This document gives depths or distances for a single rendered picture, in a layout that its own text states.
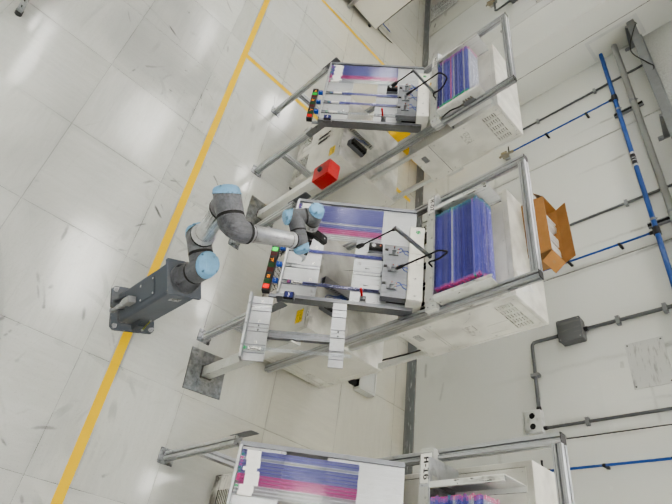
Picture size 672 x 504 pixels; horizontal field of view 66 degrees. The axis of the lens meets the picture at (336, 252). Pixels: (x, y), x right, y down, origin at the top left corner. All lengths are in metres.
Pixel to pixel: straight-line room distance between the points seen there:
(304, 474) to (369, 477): 0.27
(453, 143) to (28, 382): 2.87
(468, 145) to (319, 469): 2.38
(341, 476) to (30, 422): 1.42
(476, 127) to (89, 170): 2.43
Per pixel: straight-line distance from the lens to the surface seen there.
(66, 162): 3.34
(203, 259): 2.47
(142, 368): 3.07
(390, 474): 2.41
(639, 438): 3.60
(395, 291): 2.71
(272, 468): 2.40
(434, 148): 3.80
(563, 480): 2.05
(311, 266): 2.86
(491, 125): 3.70
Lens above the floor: 2.69
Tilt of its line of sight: 38 degrees down
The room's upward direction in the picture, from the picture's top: 63 degrees clockwise
